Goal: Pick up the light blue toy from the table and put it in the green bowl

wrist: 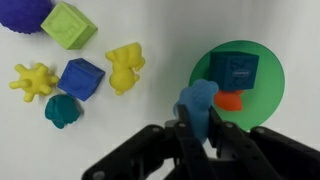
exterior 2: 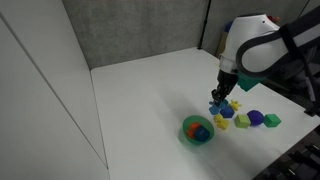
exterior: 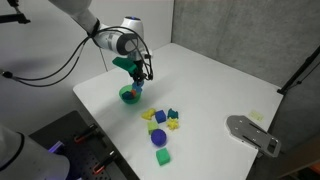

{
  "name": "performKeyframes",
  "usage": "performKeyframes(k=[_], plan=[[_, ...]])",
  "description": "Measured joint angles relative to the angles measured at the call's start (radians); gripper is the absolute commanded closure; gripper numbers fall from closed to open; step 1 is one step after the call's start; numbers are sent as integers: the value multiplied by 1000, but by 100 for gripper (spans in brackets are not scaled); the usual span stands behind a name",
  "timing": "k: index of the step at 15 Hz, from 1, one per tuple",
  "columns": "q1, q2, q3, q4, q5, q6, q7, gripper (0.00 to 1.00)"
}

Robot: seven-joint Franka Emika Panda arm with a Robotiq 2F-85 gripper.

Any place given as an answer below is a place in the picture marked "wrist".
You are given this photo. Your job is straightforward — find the dark blue printed cube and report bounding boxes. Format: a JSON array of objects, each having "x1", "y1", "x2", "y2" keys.
[{"x1": 208, "y1": 50, "x2": 260, "y2": 92}]

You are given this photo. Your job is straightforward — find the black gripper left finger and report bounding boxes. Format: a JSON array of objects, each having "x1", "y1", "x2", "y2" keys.
[{"x1": 81, "y1": 103, "x2": 218, "y2": 180}]

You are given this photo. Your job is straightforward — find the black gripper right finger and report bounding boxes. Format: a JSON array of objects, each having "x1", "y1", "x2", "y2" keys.
[{"x1": 207, "y1": 105, "x2": 320, "y2": 180}]

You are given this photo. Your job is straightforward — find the orange toy figure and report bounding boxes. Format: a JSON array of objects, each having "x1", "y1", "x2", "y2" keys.
[{"x1": 213, "y1": 89, "x2": 244, "y2": 112}]

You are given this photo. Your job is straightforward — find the green bowl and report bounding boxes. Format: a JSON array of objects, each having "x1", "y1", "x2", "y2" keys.
[{"x1": 188, "y1": 40, "x2": 286, "y2": 132}]

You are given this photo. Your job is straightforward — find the yellow bear toy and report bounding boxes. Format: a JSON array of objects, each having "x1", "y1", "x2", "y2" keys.
[{"x1": 105, "y1": 42, "x2": 146, "y2": 96}]

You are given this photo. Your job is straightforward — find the blue toy cube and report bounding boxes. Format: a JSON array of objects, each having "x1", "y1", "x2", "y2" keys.
[{"x1": 57, "y1": 57, "x2": 106, "y2": 102}]

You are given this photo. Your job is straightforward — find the teal toy figure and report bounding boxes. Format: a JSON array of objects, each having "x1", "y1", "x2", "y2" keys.
[{"x1": 44, "y1": 93, "x2": 82, "y2": 130}]

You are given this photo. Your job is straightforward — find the yellow spiky star toy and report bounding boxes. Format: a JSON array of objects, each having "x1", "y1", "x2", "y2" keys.
[{"x1": 9, "y1": 62, "x2": 60, "y2": 103}]

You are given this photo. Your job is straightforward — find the dark blue spiky ball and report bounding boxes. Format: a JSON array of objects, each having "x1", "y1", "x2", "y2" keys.
[{"x1": 0, "y1": 0, "x2": 54, "y2": 35}]

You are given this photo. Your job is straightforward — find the light green toy cube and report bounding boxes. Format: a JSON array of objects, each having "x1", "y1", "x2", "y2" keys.
[{"x1": 40, "y1": 1, "x2": 99, "y2": 51}]

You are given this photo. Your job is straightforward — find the light blue toy figure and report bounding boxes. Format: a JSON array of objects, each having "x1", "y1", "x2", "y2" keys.
[{"x1": 173, "y1": 79, "x2": 220, "y2": 145}]

